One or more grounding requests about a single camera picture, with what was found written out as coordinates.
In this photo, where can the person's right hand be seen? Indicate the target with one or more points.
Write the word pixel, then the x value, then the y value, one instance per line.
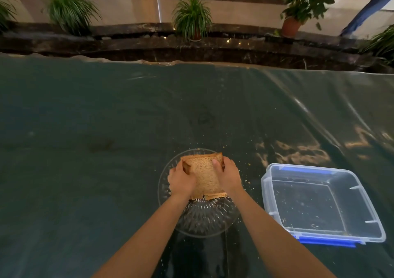
pixel 228 176

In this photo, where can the person's left hand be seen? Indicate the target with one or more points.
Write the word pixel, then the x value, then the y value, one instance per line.
pixel 181 183

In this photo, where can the person's right thumb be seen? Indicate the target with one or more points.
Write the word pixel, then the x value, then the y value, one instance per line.
pixel 217 165

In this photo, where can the person's left thumb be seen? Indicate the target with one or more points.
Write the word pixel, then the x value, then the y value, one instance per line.
pixel 186 165

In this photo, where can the brown bread sandwich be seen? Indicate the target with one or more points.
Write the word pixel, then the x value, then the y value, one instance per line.
pixel 204 176

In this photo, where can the person's right forearm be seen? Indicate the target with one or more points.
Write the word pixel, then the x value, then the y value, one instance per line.
pixel 275 239

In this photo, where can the person's left forearm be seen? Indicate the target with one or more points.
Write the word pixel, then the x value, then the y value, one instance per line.
pixel 144 239

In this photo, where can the clear glass plate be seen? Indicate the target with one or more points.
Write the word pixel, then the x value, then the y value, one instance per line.
pixel 203 216

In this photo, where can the dark green plastic table cover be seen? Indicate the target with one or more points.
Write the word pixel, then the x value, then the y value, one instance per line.
pixel 92 133

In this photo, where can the clear plastic container blue clips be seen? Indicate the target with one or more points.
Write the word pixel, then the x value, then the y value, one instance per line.
pixel 320 205

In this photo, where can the dark stone planter ledge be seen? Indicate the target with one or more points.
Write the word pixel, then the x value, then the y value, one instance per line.
pixel 172 45

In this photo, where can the spider plant in pot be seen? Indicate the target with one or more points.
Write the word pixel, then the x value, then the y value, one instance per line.
pixel 380 42
pixel 5 13
pixel 71 8
pixel 192 17

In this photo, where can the broad-leaf plant in terracotta pot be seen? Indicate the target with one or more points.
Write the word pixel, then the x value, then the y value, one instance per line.
pixel 303 2

